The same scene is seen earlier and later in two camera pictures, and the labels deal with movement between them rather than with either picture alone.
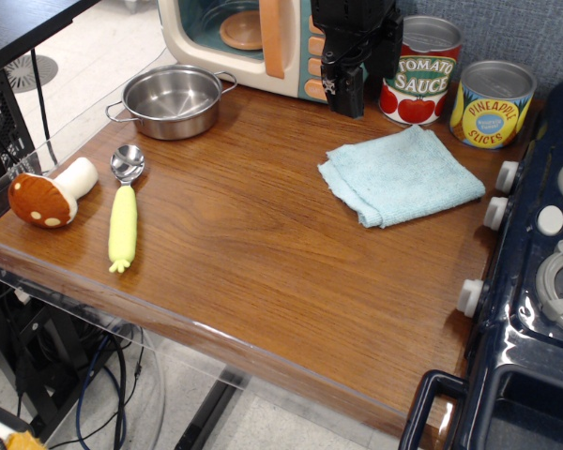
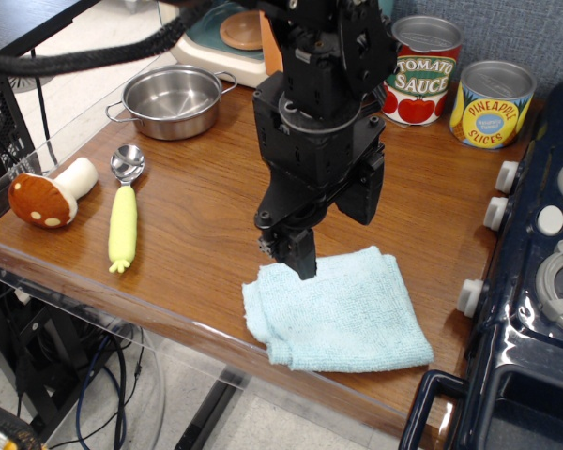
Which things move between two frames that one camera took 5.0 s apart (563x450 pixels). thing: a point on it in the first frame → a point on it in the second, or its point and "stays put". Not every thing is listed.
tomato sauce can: [418, 95] stays put
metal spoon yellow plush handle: [127, 163] stays put
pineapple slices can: [491, 103] stays put
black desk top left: [11, 29] stays put
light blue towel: [390, 179] → [352, 317]
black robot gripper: [354, 26] → [306, 168]
